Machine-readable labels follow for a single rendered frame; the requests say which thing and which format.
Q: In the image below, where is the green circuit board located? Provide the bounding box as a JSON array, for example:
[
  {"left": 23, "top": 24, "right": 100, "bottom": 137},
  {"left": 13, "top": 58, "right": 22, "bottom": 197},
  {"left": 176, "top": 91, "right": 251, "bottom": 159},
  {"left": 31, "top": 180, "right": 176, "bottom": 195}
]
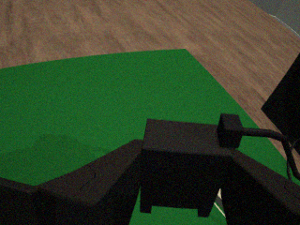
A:
[{"left": 0, "top": 49, "right": 289, "bottom": 225}]

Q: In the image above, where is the black rectangular block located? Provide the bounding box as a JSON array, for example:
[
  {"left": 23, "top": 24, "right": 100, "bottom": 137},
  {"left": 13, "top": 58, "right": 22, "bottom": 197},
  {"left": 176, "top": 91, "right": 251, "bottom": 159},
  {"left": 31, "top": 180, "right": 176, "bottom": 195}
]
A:
[{"left": 262, "top": 53, "right": 300, "bottom": 145}]

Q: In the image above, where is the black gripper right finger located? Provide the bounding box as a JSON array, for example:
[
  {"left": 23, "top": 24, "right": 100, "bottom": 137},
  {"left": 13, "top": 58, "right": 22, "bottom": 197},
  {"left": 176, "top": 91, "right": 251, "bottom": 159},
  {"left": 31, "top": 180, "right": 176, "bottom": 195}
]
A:
[{"left": 220, "top": 147, "right": 300, "bottom": 225}]

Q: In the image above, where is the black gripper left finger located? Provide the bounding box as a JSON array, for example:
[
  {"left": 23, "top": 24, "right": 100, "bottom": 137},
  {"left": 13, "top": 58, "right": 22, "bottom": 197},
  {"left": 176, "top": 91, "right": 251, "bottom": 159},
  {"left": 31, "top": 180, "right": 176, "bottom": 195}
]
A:
[{"left": 0, "top": 139, "right": 143, "bottom": 225}]

